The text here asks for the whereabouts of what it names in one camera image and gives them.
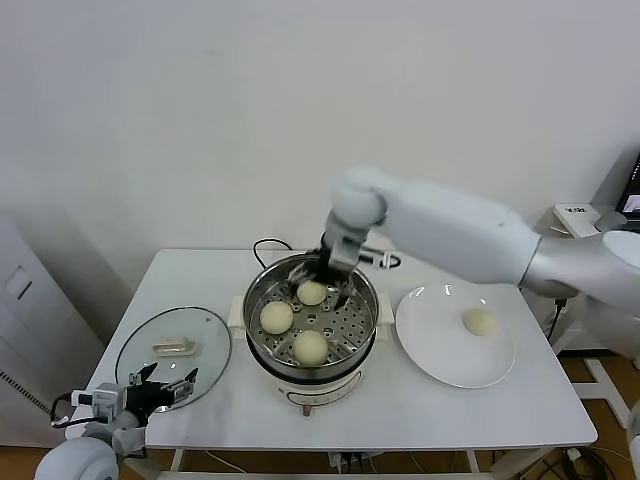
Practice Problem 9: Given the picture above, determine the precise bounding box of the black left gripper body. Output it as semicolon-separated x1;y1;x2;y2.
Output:
124;382;174;426

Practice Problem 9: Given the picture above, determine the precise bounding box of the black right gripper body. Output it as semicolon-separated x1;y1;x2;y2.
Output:
312;243;357;289

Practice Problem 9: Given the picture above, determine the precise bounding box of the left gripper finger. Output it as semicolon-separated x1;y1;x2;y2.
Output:
127;363;157;390
165;368;199;401

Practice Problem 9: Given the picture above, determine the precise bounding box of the steamed baozi bun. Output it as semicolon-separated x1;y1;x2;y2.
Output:
291;329;330;367
460;308;499;337
258;301;295;336
297;279;327;307

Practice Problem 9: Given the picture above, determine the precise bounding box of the glass lid with cream handle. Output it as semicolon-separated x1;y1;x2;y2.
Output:
113;306;233;414

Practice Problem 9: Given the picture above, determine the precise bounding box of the stainless steel steamer basket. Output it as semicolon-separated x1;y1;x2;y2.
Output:
242;253;380;375

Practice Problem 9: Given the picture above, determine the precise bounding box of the cream electric cooker base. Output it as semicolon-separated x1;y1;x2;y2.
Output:
227;292;394;419

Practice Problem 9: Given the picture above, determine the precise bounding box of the white round plate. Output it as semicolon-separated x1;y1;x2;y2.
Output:
393;284;517;390

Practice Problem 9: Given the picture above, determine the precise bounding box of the white cabinet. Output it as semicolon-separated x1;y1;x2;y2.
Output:
0;214;107;449

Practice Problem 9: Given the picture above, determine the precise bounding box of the white power strip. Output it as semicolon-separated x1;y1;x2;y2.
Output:
327;451;381;474

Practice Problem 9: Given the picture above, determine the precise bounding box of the grey computer mouse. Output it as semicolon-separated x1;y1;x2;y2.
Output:
593;209;627;234

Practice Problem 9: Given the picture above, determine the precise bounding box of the open laptop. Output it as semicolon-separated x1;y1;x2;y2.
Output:
613;147;640;224

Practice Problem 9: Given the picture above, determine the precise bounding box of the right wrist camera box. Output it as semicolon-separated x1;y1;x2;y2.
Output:
329;234;362;275

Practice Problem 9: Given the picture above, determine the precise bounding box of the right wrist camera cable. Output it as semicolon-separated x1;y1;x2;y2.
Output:
358;251;402;270

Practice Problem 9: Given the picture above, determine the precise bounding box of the black cooker power cable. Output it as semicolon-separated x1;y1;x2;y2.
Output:
251;238;296;271

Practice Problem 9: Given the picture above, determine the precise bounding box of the black adapter cable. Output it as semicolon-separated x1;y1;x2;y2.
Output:
543;303;564;342

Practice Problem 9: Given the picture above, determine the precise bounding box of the black floor cable bundle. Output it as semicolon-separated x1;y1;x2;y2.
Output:
542;446;617;480

